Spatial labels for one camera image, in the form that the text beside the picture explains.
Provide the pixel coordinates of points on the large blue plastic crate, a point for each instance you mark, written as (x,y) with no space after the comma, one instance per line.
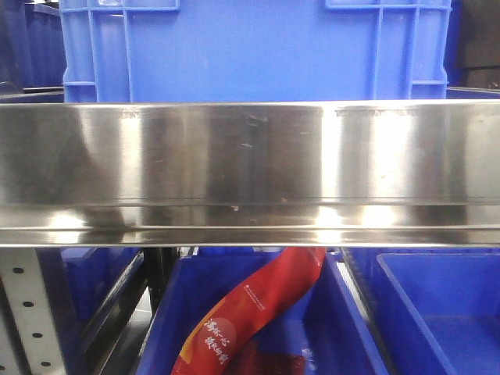
(253,51)

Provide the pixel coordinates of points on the blue bin at right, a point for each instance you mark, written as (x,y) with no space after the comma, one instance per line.
(436,310)

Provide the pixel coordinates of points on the blue bin under shelf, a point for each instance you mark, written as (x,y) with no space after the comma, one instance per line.
(287,312)

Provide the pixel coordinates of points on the red printed banner roll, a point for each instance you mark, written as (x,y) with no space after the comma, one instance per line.
(268,292)

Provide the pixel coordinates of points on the dark blue bin at left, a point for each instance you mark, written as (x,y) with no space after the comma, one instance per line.
(32,52)

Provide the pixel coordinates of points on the stainless steel shelf rail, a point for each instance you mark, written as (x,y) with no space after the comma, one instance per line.
(375,173)

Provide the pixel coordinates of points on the perforated white shelf post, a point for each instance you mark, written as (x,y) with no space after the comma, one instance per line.
(28,300)

